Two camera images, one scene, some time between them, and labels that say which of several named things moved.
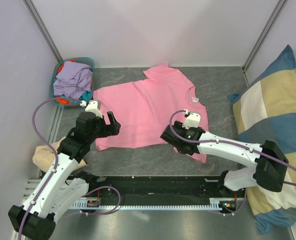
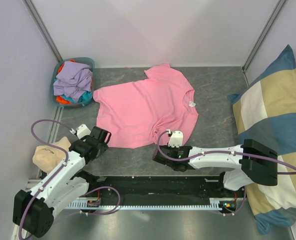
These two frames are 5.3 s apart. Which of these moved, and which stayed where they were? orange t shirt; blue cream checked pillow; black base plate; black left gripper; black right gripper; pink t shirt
Moved: black left gripper; black right gripper
Stayed: black base plate; blue cream checked pillow; pink t shirt; orange t shirt
